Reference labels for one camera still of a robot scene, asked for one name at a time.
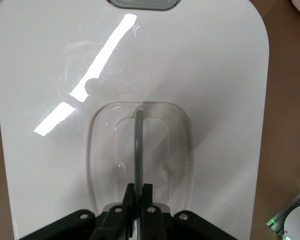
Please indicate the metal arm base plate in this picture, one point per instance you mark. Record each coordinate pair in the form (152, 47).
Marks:
(285, 212)

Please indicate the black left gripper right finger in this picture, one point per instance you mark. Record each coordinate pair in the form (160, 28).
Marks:
(151, 220)

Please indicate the white lid with grey clips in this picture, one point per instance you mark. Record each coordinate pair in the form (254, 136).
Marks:
(190, 62)

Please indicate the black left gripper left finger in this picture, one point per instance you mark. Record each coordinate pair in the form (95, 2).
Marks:
(115, 220)

